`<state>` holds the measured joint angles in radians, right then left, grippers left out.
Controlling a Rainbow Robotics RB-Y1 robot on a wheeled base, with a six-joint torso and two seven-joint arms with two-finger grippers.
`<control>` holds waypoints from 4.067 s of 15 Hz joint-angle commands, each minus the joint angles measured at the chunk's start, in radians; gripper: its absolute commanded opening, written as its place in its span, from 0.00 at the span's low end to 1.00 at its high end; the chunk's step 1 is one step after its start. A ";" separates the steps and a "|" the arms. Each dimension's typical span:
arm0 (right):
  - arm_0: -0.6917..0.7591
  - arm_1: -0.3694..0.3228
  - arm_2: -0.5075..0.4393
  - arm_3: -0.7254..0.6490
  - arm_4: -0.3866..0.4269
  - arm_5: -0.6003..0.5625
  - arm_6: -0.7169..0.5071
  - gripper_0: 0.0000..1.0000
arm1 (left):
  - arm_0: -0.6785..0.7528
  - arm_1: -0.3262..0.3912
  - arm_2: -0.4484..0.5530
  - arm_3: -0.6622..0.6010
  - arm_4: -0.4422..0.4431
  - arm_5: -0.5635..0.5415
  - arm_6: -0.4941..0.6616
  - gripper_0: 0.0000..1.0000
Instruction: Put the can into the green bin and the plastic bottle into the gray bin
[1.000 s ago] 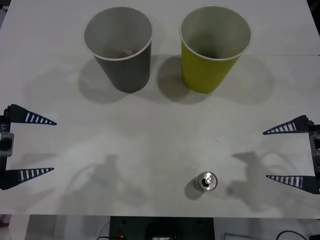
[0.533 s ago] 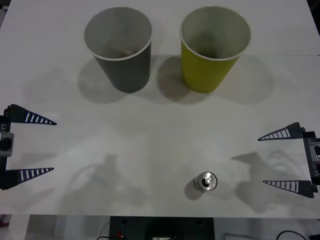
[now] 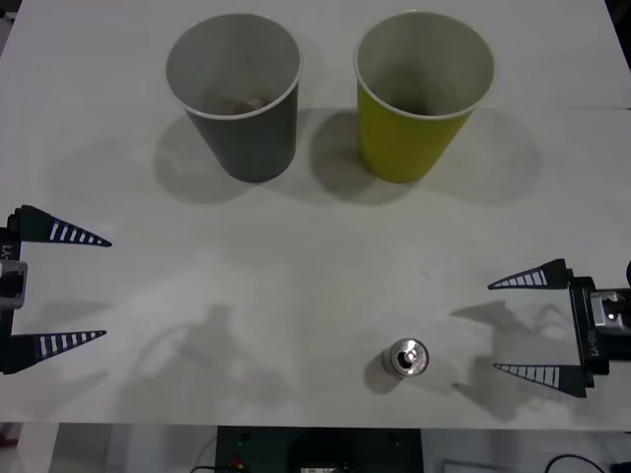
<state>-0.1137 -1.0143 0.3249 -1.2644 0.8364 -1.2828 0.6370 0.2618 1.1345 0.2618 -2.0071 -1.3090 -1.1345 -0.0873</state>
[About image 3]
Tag yellow-green plastic waste bin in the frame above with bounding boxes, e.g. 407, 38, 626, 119
352, 11, 497, 185

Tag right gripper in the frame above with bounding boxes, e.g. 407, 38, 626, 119
487, 258, 613, 400

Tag black robot torso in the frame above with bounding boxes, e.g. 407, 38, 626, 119
215, 425, 423, 473

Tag grey plastic waste bin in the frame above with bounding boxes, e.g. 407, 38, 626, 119
165, 12, 303, 184

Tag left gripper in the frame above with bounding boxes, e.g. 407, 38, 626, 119
0, 203, 113, 376

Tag silver drink can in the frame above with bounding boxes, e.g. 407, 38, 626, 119
381, 337, 430, 379

